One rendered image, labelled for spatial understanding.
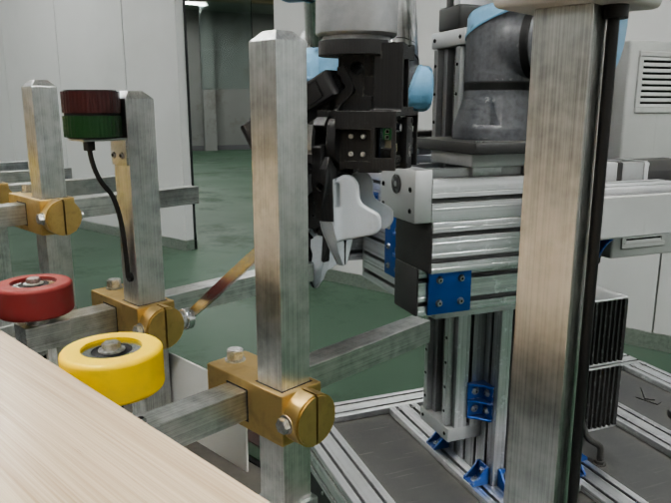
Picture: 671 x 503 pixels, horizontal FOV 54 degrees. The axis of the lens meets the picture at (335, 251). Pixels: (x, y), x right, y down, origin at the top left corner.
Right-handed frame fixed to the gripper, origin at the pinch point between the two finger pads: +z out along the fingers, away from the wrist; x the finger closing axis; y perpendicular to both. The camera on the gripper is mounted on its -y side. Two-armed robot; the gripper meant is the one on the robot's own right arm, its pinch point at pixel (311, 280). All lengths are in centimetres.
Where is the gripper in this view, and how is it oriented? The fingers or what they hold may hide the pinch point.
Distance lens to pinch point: 103.7
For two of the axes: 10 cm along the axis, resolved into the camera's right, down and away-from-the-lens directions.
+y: 7.0, -1.6, 7.0
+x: -7.2, -1.5, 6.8
